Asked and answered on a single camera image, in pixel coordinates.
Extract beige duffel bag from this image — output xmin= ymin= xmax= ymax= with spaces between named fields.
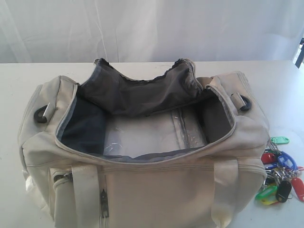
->
xmin=18 ymin=58 xmax=270 ymax=228

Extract silver key ring cluster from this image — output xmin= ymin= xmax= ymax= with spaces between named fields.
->
xmin=261 ymin=142 xmax=298 ymax=190

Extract red key tag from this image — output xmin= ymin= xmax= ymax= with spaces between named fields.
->
xmin=261 ymin=152 xmax=277 ymax=164
xmin=291 ymin=177 xmax=304 ymax=202

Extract green key tag top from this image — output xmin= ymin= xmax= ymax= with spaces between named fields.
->
xmin=270 ymin=136 xmax=290 ymax=145

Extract green key tag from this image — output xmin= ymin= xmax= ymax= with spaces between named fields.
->
xmin=255 ymin=186 xmax=277 ymax=200
xmin=270 ymin=136 xmax=290 ymax=145

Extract blue key tag top left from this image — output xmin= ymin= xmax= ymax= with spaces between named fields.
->
xmin=277 ymin=151 xmax=298 ymax=171

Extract green key tag lower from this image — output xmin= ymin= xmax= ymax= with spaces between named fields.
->
xmin=255 ymin=186 xmax=277 ymax=200

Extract yellow key tag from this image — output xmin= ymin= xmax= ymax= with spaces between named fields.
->
xmin=256 ymin=199 xmax=279 ymax=206

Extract white backdrop curtain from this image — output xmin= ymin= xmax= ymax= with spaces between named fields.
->
xmin=0 ymin=0 xmax=304 ymax=63

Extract black key tag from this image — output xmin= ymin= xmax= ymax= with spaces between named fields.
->
xmin=275 ymin=180 xmax=292 ymax=203

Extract dark stand at right edge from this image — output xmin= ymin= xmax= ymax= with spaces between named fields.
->
xmin=293 ymin=38 xmax=304 ymax=69

